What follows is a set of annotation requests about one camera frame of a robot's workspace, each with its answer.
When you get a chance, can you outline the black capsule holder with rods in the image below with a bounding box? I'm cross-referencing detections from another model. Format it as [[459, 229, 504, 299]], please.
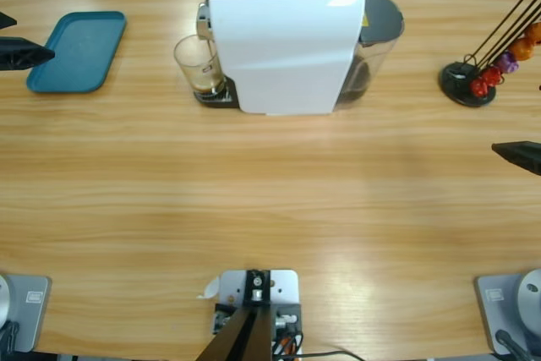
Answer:
[[438, 0, 541, 108]]

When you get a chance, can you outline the white capsule coffee machine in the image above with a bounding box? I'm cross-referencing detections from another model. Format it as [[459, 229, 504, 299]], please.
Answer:
[[194, 0, 367, 118]]

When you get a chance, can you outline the orange coffee capsule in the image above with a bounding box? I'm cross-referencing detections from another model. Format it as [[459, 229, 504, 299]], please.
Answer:
[[523, 21, 541, 46], [509, 36, 534, 62]]

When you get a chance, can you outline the black table edge cable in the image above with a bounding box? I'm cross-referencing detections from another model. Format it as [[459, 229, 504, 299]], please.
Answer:
[[295, 349, 365, 361]]

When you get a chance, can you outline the metal grate drip tray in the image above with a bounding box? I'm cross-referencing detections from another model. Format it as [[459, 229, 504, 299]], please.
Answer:
[[193, 75, 240, 109]]

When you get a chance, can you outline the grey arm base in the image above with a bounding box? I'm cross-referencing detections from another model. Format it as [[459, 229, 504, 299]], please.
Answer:
[[0, 274, 52, 353], [473, 267, 541, 356]]

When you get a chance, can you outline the dark camera post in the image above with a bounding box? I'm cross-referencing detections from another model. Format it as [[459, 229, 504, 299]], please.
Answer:
[[196, 268, 274, 361]]

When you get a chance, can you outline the clear drinking glass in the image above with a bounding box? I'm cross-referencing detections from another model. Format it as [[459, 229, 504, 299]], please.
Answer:
[[172, 34, 227, 102]]

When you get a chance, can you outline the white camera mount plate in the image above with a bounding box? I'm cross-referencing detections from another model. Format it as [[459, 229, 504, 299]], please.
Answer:
[[219, 268, 302, 307]]

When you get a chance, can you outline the black electronics module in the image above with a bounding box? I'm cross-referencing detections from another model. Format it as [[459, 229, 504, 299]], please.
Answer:
[[212, 302, 304, 357]]

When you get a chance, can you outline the purple coffee capsule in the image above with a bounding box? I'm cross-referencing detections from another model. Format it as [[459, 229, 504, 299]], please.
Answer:
[[495, 51, 520, 74]]

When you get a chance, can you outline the teal plastic tray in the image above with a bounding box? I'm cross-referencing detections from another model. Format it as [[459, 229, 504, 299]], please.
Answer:
[[25, 10, 128, 95]]

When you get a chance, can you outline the white paper tab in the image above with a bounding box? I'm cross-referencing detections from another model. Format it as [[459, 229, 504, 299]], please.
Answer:
[[195, 275, 221, 301]]

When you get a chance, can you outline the red coffee capsule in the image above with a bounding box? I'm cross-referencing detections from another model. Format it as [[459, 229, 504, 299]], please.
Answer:
[[483, 67, 505, 86], [470, 77, 491, 98]]

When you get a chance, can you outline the black base cable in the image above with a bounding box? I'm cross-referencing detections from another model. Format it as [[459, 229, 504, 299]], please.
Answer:
[[494, 329, 536, 361], [0, 320, 21, 356]]

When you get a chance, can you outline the orange wire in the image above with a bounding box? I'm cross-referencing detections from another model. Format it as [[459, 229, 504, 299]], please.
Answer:
[[274, 335, 297, 354]]

